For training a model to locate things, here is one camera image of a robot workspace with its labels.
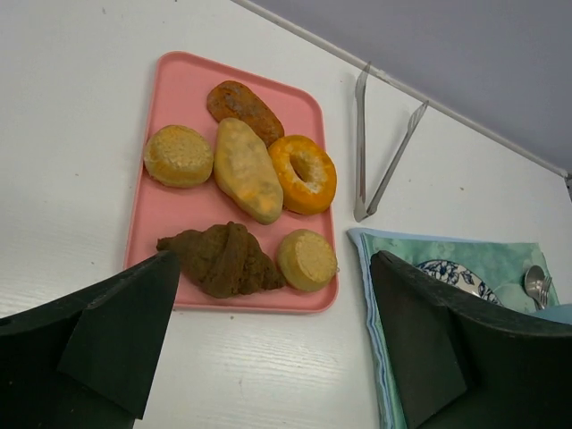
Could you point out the metal tongs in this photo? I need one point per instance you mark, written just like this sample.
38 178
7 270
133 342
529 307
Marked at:
363 210

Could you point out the green cloth placemat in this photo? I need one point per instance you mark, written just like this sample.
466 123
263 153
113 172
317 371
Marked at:
501 266

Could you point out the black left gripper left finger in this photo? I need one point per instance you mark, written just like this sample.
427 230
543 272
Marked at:
88 359

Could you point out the brown croissant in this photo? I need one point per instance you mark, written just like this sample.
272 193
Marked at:
224 260

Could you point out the metal fork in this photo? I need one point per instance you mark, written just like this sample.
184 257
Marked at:
543 287

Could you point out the dark orange oblong bread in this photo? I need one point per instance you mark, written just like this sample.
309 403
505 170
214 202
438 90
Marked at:
232 99

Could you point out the orange donut bread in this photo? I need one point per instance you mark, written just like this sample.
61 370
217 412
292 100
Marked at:
306 173

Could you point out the blue floral plate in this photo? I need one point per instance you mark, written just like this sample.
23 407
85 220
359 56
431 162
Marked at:
458 276

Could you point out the small round yellow muffin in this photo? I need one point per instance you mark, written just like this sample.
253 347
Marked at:
306 260

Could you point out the pink plastic tray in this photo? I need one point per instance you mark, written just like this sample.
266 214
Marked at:
181 85

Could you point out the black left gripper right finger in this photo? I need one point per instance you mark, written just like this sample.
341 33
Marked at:
462 362

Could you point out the pale yellow oval bread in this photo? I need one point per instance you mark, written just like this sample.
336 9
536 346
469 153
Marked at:
244 171

